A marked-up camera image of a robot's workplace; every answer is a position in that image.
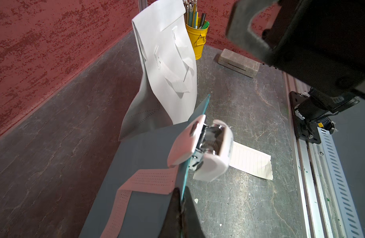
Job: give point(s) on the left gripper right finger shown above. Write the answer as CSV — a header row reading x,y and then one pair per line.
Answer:
x,y
191,227

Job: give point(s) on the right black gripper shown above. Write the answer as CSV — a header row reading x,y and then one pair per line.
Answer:
x,y
321,43

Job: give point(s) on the grey sharpening stone block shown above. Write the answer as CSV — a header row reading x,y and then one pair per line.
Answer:
x,y
239,63

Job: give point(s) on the paper receipt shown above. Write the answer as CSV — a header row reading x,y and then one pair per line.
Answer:
x,y
251,161

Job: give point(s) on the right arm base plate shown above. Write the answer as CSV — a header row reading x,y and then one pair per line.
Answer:
x,y
313,111

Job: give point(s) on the yellow pencil bucket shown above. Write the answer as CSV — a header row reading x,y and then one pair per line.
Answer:
x,y
197,26

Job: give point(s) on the perforated cable tray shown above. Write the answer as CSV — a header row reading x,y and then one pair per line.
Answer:
x,y
344,202

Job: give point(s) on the white gift bag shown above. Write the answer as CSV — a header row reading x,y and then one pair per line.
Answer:
x,y
168,88

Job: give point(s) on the small white stapler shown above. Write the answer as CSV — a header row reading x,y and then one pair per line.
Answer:
x,y
207,148

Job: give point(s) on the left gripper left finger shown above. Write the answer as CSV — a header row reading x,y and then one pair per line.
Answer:
x,y
172,225

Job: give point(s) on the teal gift bag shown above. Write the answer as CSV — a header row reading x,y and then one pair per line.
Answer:
x,y
134,197

